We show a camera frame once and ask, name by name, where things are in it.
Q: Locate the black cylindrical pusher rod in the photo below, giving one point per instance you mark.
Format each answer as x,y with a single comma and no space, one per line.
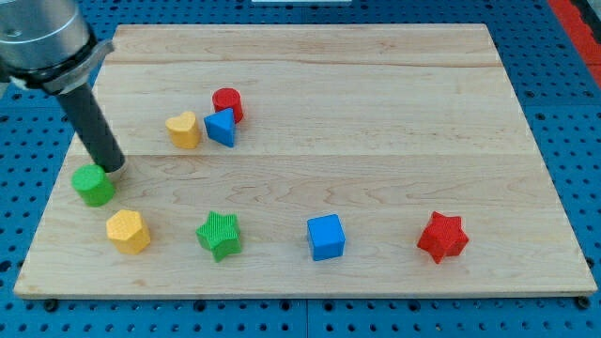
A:
89,123

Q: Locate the wooden board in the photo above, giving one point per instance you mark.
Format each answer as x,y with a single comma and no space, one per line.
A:
381,124

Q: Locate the yellow heart block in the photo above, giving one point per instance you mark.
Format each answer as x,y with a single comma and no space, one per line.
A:
183,130

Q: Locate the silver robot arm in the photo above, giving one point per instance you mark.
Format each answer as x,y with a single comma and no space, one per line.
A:
49,46

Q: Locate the green cylinder block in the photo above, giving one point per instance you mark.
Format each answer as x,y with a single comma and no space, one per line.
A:
93,185

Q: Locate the green star block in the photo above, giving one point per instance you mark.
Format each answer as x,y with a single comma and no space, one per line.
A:
220,234

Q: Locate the yellow hexagon block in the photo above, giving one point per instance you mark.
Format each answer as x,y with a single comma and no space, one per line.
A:
128,231

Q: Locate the red cylinder block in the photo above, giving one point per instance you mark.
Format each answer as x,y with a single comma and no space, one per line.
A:
227,97

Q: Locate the red star block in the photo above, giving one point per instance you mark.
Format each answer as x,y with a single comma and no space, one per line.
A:
443,236

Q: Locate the blue cube block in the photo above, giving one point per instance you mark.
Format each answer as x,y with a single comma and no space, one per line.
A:
326,237

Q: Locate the blue triangle block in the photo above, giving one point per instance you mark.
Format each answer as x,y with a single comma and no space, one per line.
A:
221,127

